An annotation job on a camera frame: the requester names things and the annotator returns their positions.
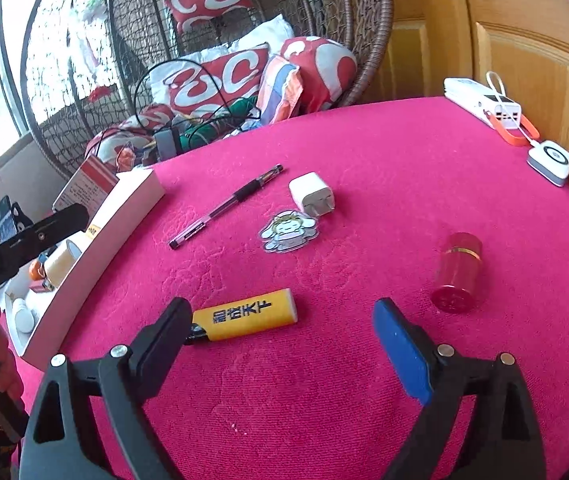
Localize yellow lighter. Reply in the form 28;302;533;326
184;287;299;347

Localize wicker hanging chair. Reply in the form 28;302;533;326
18;0;395;181

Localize green cloth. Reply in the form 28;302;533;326
183;95;261;147

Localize rectangular red white pillow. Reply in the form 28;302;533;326
167;42;271;119

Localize round red white cushion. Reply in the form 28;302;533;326
279;36;359;114
86;102;176;172

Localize black red gel pen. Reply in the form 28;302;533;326
168;164;284;251

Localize white pill bottle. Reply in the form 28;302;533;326
11;298;36;334

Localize plaid pillow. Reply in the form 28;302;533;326
256;55;301;126

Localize white cardboard box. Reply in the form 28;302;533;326
3;167;166;371

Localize wooden door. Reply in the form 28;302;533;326
359;0;569;161

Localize red tablecloth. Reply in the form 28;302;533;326
9;96;569;480

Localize orange strap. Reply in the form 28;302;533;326
488;112;541;147

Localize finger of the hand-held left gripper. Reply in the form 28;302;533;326
0;203;90;275

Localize white charger plug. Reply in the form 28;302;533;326
288;172;336;219

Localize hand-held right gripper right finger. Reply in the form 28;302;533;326
373;297;547;480

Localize cartoon figure sticker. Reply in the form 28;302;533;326
259;210;321;254

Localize black cat phone stand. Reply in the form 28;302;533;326
0;201;35;242

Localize red cylindrical bottle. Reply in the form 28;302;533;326
430;232;484;315

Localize red white carton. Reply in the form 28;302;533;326
53;155;120;212

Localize beige tape roll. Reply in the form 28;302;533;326
43;239;84;292

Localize tangled black cables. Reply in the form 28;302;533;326
89;59;265;161

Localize black smartphone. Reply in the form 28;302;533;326
0;196;15;238

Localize white grey square device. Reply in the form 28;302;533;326
527;141;569;188

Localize white cable loop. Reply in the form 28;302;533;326
485;72;540;142

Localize small red white hanging cushion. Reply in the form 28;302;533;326
164;0;256;32

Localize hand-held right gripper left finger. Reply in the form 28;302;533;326
18;296;195;480

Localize white power bank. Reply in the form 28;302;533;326
443;77;523;129

